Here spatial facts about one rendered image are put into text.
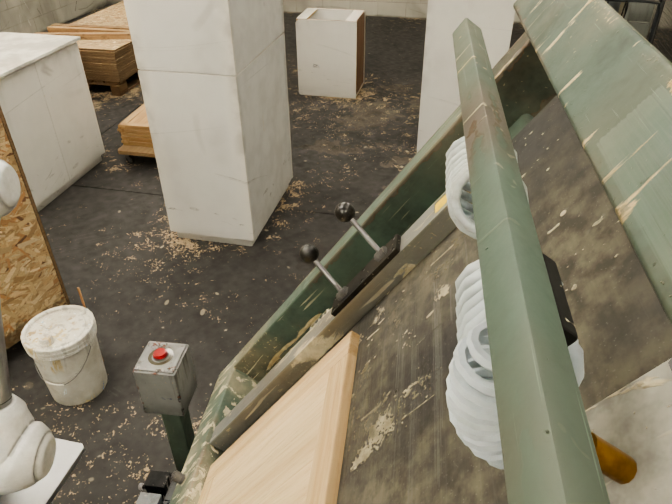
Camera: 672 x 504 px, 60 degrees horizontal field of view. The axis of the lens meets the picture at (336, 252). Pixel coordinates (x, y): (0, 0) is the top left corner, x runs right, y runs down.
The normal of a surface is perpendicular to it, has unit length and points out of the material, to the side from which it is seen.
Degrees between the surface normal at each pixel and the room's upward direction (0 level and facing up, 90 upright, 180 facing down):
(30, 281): 90
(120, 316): 0
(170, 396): 90
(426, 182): 90
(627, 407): 54
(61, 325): 0
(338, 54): 90
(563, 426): 35
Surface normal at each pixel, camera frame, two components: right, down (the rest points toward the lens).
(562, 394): 0.57, -0.63
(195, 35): -0.22, 0.56
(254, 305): -0.01, -0.82
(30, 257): 0.87, 0.28
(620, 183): -0.81, -0.53
